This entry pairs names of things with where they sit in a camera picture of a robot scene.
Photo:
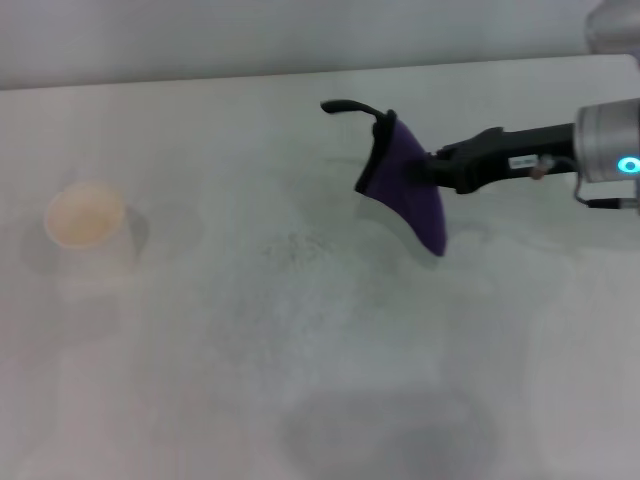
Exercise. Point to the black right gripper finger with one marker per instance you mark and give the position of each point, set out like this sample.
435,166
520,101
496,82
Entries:
440,172
467,145

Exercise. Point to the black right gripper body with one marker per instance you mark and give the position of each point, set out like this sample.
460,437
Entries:
520,155

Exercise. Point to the purple rag with black trim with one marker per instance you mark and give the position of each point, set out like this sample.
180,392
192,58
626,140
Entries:
405,185

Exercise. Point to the white paper cup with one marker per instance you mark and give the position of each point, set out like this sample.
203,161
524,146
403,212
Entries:
87,220

